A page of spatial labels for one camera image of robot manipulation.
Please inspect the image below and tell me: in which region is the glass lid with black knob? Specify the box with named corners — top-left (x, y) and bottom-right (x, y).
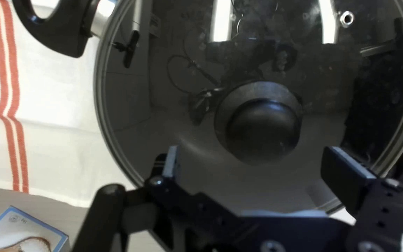
top-left (94, 0), bottom-right (403, 217)

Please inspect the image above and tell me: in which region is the white towel with red stripes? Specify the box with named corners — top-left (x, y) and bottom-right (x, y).
top-left (0, 0), bottom-right (403, 252)

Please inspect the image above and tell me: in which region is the black cooking pot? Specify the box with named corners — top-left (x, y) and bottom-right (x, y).
top-left (12, 0), bottom-right (403, 189)

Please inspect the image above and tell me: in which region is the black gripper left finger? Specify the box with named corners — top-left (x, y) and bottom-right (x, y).
top-left (70, 144), bottom-right (241, 252)

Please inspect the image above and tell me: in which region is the blue and white carton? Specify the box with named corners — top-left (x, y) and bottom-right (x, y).
top-left (0, 204), bottom-right (70, 252)

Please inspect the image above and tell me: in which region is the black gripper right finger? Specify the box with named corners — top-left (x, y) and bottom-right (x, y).
top-left (321, 145), bottom-right (403, 252)

